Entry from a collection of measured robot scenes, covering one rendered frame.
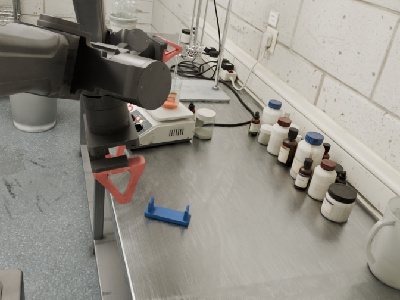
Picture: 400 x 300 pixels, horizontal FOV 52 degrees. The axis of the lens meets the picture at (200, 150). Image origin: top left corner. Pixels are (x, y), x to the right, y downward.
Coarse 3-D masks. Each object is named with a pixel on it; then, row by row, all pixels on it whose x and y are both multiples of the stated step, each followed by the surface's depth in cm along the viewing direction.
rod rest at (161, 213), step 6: (150, 204) 89; (150, 210) 90; (156, 210) 91; (162, 210) 91; (168, 210) 92; (174, 210) 92; (186, 210) 88; (150, 216) 90; (156, 216) 90; (162, 216) 90; (168, 216) 90; (174, 216) 90; (180, 216) 90; (186, 216) 89; (174, 222) 89; (180, 222) 89; (186, 222) 89
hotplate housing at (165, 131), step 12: (156, 120) 117; (168, 120) 118; (180, 120) 119; (192, 120) 121; (144, 132) 114; (156, 132) 115; (168, 132) 118; (180, 132) 120; (192, 132) 122; (144, 144) 115; (156, 144) 118
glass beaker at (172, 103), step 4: (172, 80) 122; (176, 80) 121; (180, 80) 120; (172, 84) 122; (176, 84) 122; (180, 84) 118; (172, 88) 117; (176, 88) 117; (180, 88) 119; (172, 92) 118; (176, 92) 118; (168, 96) 118; (172, 96) 118; (176, 96) 119; (168, 100) 119; (172, 100) 119; (176, 100) 120; (164, 104) 119; (168, 104) 119; (172, 104) 119; (176, 104) 120; (164, 108) 120; (168, 108) 120; (172, 108) 120; (176, 108) 121
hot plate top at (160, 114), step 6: (162, 108) 120; (180, 108) 122; (186, 108) 123; (156, 114) 116; (162, 114) 117; (168, 114) 117; (174, 114) 118; (180, 114) 119; (186, 114) 119; (192, 114) 120; (162, 120) 115
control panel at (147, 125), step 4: (132, 112) 122; (136, 112) 122; (136, 116) 120; (140, 116) 120; (136, 120) 119; (144, 120) 118; (144, 124) 116; (148, 124) 116; (144, 128) 115; (148, 128) 115; (140, 132) 114
